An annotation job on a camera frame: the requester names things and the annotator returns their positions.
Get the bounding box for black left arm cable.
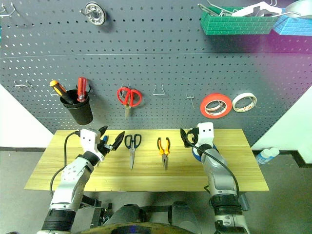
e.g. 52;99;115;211
49;130;81;198

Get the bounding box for black handled scissors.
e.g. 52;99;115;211
124;133;142;171

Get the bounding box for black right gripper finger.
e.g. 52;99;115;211
180;128;195;149

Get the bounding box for blue tape roll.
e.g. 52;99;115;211
191;143;218;162

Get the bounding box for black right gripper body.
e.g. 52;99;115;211
187;128;200;147

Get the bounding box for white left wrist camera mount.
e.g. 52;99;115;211
79;129;103;161

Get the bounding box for grey perforated pegboard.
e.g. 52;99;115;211
0;0;312;147

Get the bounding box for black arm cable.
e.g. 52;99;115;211
187;140;241;196
49;130;81;198

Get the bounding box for orange black needle-nose pliers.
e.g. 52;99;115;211
156;136;171;171

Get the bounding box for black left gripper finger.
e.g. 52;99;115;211
98;125;109;139
112;131;126;150

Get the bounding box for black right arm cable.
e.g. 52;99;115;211
187;140;241;196

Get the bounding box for green brick-pattern box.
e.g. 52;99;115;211
199;6;279;36

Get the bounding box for black plastic cup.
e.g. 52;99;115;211
59;89;94;126

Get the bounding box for white plastic bottle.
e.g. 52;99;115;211
256;149;272;165
266;146;280;159

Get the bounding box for red handled scissors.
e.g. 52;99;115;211
116;86;143;119

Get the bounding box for silver metal pan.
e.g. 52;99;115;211
277;0;312;18

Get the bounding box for red tape roll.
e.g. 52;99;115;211
199;93;233;119

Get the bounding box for double prong pegboard hook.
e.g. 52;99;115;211
186;93;196;110

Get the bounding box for dark grey rounded shape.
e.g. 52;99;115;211
170;200;201;231
106;204;147;228

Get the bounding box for silver pegboard hook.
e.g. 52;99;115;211
0;3;17;18
14;79;34;90

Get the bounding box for silver metal bearing ring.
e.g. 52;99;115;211
79;1;107;26

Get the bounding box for white plastic clothes hanger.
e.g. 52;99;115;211
231;1;284;18

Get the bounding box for orange black screwdriver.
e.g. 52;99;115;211
49;79;74;105

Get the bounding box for blue brick-pattern box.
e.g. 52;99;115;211
272;14;312;37

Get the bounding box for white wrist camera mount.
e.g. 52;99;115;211
79;129;103;161
195;122;215;150

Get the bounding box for white tape roll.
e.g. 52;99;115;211
231;92;258;114

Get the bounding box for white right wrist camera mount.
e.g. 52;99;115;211
195;122;215;150

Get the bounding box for red handled screwdriver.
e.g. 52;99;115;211
77;77;88;103

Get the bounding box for wire plier holder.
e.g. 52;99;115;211
152;83;167;97

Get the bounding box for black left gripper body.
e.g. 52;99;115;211
97;135;115;157

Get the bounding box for metal wire hooks bundle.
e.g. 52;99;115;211
197;3;234;17

